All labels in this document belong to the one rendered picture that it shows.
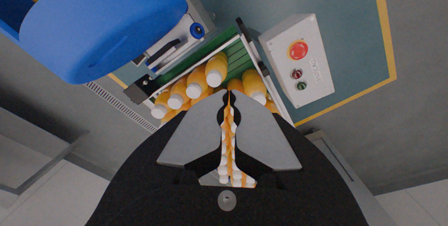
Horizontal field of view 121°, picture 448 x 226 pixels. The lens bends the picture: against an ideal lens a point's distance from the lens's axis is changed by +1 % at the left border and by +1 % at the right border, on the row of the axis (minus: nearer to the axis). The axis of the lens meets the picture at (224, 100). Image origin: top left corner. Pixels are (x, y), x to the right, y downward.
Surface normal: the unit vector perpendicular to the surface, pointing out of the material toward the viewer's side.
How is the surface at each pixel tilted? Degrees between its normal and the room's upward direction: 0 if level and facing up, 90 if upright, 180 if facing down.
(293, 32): 0
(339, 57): 0
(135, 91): 0
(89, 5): 28
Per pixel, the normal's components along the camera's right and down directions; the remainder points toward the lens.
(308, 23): -0.04, 0.53
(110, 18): 0.40, 0.22
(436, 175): -0.62, -0.53
